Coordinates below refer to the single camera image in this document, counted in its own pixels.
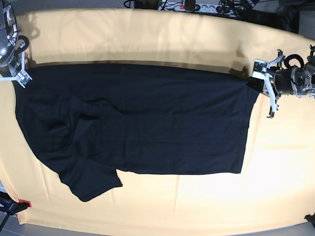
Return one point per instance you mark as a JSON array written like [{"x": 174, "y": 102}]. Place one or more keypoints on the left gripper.
[{"x": 269, "y": 87}]

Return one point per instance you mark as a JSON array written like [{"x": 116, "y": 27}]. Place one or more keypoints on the dark navy T-shirt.
[{"x": 85, "y": 122}]

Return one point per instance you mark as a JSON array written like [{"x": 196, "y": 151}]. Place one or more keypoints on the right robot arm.
[{"x": 12, "y": 47}]

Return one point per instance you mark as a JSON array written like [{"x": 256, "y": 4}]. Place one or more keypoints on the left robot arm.
[{"x": 289, "y": 76}]

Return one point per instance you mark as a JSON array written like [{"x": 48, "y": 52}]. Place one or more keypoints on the black box in background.
[{"x": 261, "y": 18}]

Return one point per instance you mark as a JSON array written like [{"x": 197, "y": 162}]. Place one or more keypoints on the white power strip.
[{"x": 199, "y": 8}]

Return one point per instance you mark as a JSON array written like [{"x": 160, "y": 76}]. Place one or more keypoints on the red and blue clamp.
[{"x": 11, "y": 207}]

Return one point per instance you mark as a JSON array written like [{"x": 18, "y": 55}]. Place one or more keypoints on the black clamp at corner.
[{"x": 310, "y": 218}]

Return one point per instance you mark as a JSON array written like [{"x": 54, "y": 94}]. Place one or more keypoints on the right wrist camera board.
[{"x": 23, "y": 78}]

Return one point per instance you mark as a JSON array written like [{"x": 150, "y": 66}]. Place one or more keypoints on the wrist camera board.
[
  {"x": 23, "y": 78},
  {"x": 259, "y": 69}
]

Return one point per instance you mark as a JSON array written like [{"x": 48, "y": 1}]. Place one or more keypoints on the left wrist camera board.
[{"x": 259, "y": 69}]

